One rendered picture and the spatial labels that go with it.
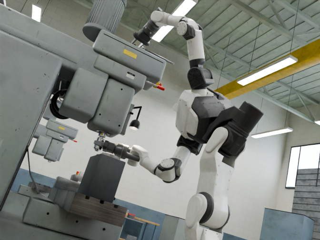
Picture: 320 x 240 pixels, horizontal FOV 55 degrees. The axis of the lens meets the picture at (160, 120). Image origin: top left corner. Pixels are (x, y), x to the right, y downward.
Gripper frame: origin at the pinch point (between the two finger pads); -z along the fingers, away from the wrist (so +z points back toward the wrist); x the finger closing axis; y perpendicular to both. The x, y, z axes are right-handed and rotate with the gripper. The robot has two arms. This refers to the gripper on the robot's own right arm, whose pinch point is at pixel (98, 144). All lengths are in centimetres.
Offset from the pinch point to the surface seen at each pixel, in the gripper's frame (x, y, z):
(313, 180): -669, -212, 600
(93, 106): 14.7, -17.4, -8.9
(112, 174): 50, 20, 14
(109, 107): 10.5, -21.0, -0.6
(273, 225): -476, -29, 384
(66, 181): -6.1, 25.9, -11.2
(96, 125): 9.6, -8.1, -3.8
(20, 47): 37, -29, -51
